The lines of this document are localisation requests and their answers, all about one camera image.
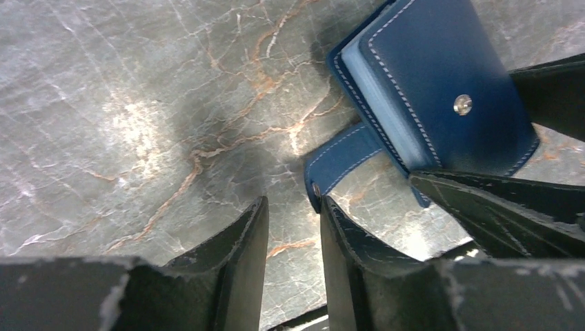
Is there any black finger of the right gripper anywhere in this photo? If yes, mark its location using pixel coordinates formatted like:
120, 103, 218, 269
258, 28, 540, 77
509, 53, 584, 141
409, 170, 584, 259

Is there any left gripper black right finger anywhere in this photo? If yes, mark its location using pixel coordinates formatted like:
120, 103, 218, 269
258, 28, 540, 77
320, 197, 584, 330

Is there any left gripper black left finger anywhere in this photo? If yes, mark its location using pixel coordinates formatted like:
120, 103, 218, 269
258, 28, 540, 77
1, 197, 269, 330

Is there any blue card holder wallet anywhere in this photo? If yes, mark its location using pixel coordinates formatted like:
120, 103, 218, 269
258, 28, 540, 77
304, 1, 539, 211

